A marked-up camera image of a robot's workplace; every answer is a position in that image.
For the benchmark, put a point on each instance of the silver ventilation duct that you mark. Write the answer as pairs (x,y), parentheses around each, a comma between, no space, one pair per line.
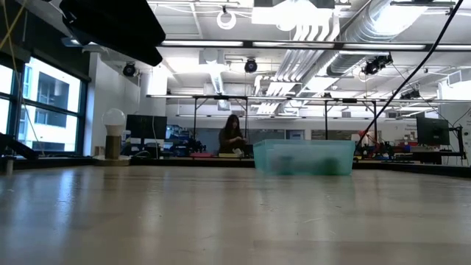
(349,62)

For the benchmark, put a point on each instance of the red desk lamp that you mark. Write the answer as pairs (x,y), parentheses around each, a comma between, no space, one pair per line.
(363,133)

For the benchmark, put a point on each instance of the black bar with light strips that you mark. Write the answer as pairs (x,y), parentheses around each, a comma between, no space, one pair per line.
(294,45)

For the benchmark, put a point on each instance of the black hanging camera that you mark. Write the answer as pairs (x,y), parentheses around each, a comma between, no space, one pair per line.
(251,65)
(376,64)
(410,94)
(129,69)

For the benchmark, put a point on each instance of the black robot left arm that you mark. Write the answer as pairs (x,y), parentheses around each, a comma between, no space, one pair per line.
(14,147)

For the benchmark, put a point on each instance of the dark framed window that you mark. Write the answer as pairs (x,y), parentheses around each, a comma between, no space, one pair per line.
(48,106)

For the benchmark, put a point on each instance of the pink flat tray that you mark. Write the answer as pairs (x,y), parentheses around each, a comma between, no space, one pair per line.
(202,155)

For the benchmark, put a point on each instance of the black background rig frame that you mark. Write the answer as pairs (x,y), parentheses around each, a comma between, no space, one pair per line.
(349,100)
(221,97)

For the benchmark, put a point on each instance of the yellow flat tray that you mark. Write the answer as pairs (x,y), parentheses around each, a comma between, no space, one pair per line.
(228,155)

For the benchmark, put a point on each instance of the white light panel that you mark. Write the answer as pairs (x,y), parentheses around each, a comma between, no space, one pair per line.
(294,14)

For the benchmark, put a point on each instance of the translucent green plastic bin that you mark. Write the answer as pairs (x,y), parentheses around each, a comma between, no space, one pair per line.
(304,156)

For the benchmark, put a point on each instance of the person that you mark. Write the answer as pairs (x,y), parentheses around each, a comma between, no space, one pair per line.
(231,138)

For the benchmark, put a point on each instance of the white bulb brass lamp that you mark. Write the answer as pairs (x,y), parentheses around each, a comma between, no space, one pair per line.
(113,125)

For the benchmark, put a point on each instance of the black computer monitor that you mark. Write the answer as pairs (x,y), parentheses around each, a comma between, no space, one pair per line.
(433,130)
(146,127)

